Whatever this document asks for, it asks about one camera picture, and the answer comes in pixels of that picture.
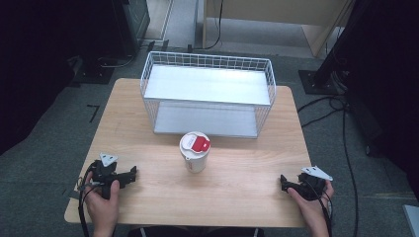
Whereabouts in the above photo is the curved black floor cable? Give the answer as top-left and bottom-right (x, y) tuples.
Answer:
(97, 48), (140, 69)

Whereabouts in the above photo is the thin black hanging cable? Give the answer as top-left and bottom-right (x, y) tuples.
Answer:
(196, 0), (225, 51)

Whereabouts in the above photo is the dark cabinet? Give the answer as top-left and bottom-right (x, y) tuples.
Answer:
(111, 0), (151, 57)

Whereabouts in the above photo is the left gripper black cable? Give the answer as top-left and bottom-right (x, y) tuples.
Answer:
(76, 161), (100, 237)

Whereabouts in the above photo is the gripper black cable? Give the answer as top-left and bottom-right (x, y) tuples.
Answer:
(307, 180), (334, 237)
(76, 161), (100, 237)

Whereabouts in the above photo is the person's left hand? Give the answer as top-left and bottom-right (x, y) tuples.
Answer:
(84, 171), (122, 229)

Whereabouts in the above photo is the black floor base plate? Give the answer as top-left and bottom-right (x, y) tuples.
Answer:
(70, 54), (117, 86)

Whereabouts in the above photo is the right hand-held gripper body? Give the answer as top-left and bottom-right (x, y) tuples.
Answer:
(296, 165), (334, 202)

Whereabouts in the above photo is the beige wooden furniture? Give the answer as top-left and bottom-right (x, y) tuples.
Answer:
(201, 0), (358, 58)

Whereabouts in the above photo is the black stand with base plate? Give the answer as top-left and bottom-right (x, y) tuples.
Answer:
(297, 0), (367, 97)

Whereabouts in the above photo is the white cup with red lid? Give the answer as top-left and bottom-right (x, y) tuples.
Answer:
(179, 130), (211, 175)

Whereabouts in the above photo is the person's right hand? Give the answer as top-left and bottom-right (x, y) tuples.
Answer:
(287, 180), (336, 227)

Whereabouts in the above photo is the pale grey box corner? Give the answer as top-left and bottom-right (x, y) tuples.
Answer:
(401, 203), (419, 237)

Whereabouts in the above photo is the long black floor cable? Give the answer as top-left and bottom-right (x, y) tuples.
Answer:
(296, 94), (361, 237)

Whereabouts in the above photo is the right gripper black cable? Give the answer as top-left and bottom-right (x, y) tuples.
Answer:
(307, 180), (334, 237)

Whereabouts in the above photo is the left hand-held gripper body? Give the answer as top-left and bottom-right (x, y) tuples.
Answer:
(86, 152), (128, 200)

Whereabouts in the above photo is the white wire shelf rack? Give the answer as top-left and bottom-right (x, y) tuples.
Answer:
(139, 50), (278, 139)

